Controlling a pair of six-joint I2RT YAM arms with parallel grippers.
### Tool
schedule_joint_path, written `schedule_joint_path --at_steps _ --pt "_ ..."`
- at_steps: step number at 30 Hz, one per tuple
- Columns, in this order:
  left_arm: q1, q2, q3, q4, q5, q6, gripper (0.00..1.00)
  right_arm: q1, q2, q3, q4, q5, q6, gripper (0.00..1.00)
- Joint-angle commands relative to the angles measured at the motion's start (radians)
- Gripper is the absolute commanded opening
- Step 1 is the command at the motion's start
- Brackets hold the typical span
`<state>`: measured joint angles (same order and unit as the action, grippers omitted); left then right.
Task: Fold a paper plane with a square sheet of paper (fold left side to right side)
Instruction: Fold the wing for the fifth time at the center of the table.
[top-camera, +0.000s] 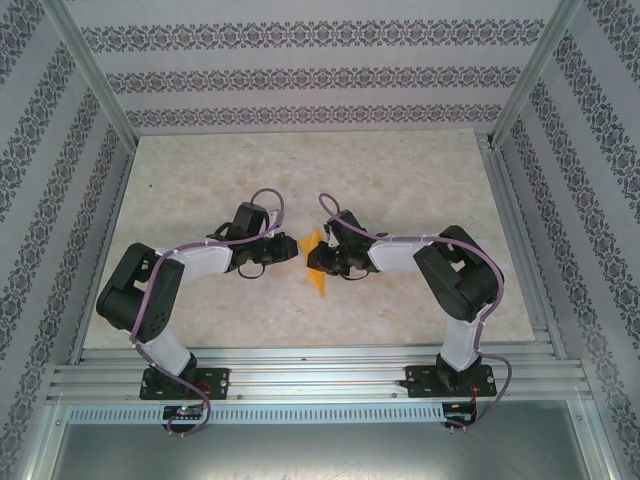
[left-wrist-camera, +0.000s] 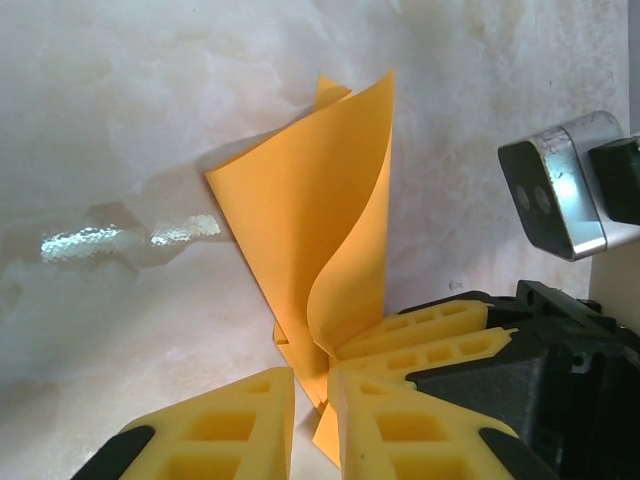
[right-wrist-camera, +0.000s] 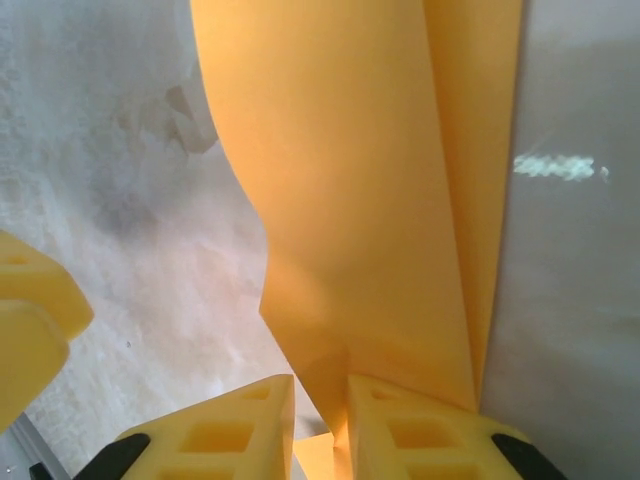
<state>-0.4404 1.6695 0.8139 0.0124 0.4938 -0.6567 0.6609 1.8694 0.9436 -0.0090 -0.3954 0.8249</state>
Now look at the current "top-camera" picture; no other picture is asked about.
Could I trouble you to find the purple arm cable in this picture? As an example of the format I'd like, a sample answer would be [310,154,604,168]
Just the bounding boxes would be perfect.
[129,187,286,439]
[318,192,516,434]

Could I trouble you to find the grey metal sheet panel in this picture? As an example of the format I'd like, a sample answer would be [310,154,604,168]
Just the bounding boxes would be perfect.
[29,402,619,480]

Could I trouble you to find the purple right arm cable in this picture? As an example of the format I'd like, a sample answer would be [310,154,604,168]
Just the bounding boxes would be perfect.
[318,192,516,434]

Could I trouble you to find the grey slotted cable duct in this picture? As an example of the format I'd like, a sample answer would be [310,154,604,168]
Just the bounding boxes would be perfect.
[67,404,446,424]

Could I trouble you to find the aluminium front mounting rails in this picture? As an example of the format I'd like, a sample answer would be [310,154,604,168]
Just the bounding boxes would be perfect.
[47,344,594,407]

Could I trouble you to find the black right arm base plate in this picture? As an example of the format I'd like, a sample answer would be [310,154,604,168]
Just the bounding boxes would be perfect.
[404,364,497,400]

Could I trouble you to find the aluminium frame post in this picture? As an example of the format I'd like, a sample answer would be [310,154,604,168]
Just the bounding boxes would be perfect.
[46,0,140,147]
[488,0,585,150]

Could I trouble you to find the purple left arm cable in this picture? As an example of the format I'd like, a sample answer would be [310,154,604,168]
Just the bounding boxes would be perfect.
[129,187,286,439]

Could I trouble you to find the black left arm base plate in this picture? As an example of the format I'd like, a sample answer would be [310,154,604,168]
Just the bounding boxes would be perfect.
[141,367,232,402]

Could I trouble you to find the left controller circuit board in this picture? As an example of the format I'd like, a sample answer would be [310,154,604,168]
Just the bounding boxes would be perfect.
[163,405,207,420]

